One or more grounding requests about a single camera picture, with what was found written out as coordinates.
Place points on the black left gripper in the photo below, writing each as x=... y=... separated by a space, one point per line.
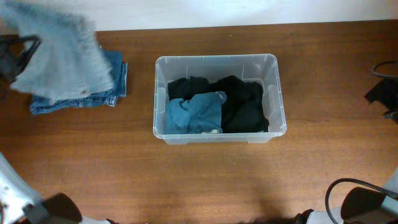
x=15 y=58

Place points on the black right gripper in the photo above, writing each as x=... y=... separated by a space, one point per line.
x=382 y=92

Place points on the light blue jeans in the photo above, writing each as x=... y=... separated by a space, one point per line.
x=68 y=63

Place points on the dark blue jeans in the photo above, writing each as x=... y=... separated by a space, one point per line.
x=118 y=73

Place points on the black garment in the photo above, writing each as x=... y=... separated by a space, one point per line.
x=186 y=88
x=242 y=112

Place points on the medium blue denim shorts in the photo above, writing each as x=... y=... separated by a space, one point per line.
x=201 y=114

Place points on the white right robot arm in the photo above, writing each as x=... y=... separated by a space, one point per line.
x=366 y=203

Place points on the clear plastic storage bin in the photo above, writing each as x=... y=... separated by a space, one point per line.
x=260 y=68

